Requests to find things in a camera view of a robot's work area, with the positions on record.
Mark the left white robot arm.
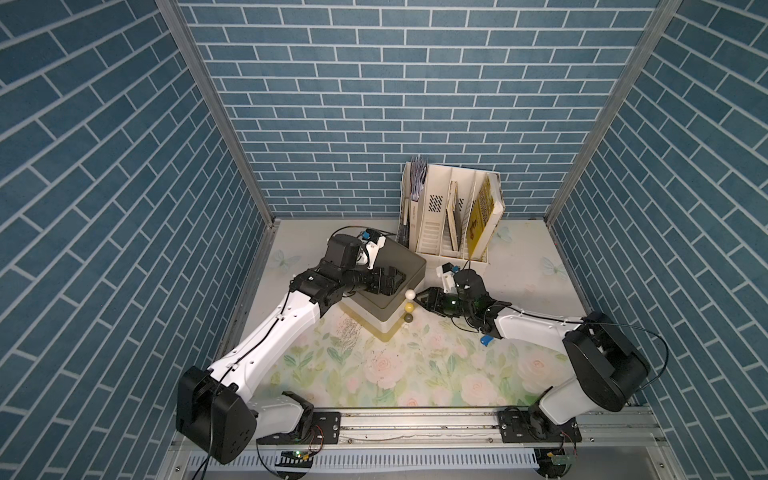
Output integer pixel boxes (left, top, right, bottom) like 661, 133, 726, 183
176, 229, 405, 464

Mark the right metal corner post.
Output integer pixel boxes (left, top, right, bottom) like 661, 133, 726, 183
544, 0, 682, 229

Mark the left metal corner post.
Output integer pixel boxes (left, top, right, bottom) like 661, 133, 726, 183
156, 0, 274, 229

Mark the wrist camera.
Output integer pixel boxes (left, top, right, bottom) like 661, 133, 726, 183
357, 228, 387, 270
436, 263, 460, 294

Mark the floral table mat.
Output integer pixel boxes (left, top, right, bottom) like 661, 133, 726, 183
256, 305, 573, 408

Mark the blue spine book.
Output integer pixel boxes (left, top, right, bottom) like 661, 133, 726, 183
399, 155, 428, 251

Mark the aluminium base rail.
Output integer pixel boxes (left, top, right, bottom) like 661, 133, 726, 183
179, 407, 667, 451

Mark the olive and cream drawer cabinet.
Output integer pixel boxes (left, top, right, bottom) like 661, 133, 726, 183
339, 239, 427, 342

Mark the yellow cover book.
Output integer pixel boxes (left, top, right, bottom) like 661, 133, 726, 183
466, 172, 505, 261

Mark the white file organizer rack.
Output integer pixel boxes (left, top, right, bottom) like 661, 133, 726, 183
414, 164, 492, 271

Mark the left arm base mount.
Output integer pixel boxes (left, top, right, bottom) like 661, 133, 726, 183
249, 391, 341, 445

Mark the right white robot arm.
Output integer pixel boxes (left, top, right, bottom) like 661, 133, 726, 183
412, 264, 650, 439

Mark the metal corner post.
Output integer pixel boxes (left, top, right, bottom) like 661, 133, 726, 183
544, 0, 682, 229
156, 0, 274, 229

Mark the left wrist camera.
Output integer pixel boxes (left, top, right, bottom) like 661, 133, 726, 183
357, 228, 387, 270

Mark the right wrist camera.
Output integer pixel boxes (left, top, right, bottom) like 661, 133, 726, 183
436, 263, 460, 294

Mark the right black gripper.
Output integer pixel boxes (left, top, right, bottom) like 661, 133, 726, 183
411, 287, 473, 320

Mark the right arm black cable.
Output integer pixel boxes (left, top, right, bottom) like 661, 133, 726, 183
515, 308, 670, 397

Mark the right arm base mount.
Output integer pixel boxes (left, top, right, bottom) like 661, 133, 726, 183
496, 387, 582, 444

